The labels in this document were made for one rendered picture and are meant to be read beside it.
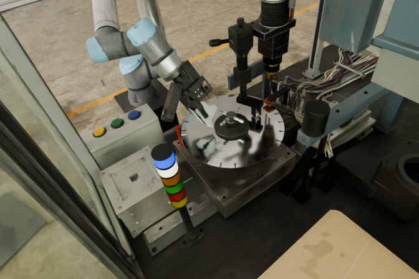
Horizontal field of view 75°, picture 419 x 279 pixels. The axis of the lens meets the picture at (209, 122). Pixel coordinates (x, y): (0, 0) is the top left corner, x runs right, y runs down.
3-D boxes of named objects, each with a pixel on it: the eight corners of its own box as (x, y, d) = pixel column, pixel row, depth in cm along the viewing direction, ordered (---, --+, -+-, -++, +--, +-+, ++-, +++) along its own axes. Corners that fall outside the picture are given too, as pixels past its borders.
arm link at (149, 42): (148, 14, 76) (146, 15, 68) (173, 47, 80) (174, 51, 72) (125, 32, 76) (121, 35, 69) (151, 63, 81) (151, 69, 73)
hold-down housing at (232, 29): (238, 89, 82) (235, 24, 68) (231, 81, 85) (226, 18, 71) (254, 83, 84) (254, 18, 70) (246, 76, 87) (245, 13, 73)
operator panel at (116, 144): (103, 178, 105) (86, 152, 95) (94, 160, 112) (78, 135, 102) (166, 142, 115) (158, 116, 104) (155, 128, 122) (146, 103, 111)
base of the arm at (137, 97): (125, 96, 142) (118, 81, 135) (151, 85, 147) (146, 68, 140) (136, 111, 132) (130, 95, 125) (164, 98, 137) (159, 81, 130)
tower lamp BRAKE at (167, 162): (160, 173, 56) (156, 164, 54) (151, 159, 59) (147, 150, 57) (179, 162, 58) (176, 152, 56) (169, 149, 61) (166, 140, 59)
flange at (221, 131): (244, 141, 83) (244, 136, 82) (209, 136, 87) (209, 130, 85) (252, 116, 91) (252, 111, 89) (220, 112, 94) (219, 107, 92)
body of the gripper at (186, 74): (214, 91, 81) (190, 58, 76) (196, 110, 78) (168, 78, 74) (202, 91, 88) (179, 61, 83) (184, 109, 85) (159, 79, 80)
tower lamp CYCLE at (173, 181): (167, 190, 61) (164, 182, 59) (158, 176, 63) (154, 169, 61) (184, 179, 62) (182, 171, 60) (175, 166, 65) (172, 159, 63)
